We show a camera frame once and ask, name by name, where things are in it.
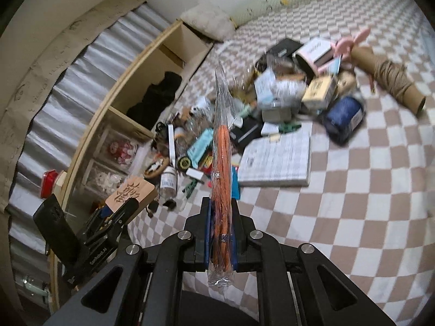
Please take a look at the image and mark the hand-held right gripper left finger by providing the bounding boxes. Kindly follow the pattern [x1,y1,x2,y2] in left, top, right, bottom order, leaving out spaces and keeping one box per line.
[44,197,218,326]

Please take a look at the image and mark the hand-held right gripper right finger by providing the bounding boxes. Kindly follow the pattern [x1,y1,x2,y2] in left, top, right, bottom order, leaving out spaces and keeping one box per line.
[231,199,396,326]

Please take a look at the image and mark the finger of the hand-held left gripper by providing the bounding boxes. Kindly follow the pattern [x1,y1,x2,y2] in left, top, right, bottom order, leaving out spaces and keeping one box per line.
[80,207,114,245]
[109,199,140,228]

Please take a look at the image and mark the wooden plaque black characters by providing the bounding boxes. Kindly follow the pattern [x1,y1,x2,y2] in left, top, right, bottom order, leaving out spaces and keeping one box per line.
[104,176,159,225]

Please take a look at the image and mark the orange sticks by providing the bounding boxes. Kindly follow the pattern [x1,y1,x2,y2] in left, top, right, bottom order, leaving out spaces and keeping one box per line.
[207,59,238,289]

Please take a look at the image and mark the clear drawer red white items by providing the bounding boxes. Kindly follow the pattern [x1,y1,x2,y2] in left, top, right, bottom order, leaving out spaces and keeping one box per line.
[97,127,140,167]

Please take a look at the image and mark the small bottle white label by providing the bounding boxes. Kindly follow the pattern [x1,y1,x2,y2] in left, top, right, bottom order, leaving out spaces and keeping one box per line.
[160,166,178,199]

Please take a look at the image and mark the round wooden framed ornament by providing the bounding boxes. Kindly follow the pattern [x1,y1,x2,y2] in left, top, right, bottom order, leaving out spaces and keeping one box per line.
[144,156,170,179]

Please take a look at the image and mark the long white stick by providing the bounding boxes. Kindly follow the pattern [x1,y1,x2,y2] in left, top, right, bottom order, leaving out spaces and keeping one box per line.
[167,124,176,168]

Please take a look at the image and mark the teal packet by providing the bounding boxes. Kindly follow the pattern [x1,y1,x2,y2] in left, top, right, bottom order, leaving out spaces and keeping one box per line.
[186,128,215,164]

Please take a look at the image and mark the printed paper notebook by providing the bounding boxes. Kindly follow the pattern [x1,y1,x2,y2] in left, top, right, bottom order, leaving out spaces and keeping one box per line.
[237,122,311,187]

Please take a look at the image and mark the black cloth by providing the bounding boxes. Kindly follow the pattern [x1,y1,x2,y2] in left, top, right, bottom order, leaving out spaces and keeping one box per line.
[126,71,182,131]

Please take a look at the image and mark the wooden shelf unit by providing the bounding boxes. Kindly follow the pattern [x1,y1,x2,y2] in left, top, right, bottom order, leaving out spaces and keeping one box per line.
[48,20,215,313]

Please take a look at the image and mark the silver pleated curtain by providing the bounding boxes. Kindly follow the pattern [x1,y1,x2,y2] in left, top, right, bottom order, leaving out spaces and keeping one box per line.
[7,5,170,279]

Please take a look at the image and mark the white crumpled packet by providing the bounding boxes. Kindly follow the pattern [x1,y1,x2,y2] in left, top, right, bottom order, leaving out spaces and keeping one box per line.
[255,70,306,109]

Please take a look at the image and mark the dark blue pouch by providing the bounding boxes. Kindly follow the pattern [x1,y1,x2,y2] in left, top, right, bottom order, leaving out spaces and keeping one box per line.
[323,96,366,145]

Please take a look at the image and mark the yellow small box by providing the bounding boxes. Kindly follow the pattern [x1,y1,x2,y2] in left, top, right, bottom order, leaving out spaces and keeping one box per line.
[302,75,337,109]

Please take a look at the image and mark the beige patterned valance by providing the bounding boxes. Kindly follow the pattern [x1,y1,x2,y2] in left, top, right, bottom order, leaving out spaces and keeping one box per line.
[0,0,147,204]

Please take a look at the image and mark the white box black trim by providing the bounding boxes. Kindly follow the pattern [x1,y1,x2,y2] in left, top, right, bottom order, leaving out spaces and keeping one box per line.
[296,37,332,72]

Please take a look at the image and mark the white fluffy pillow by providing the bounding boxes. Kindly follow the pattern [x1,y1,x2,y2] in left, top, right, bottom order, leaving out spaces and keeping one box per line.
[180,5,235,39]

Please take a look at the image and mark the pink handheld fan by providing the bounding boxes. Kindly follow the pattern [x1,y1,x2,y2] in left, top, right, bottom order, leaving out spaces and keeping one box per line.
[335,29,371,65]

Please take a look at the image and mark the twine spool cardboard tube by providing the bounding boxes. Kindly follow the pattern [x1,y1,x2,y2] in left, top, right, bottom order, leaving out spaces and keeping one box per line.
[350,47,427,114]

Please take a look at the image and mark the green bolster pillow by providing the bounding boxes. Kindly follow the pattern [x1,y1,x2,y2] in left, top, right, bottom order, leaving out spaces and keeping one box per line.
[234,0,362,26]

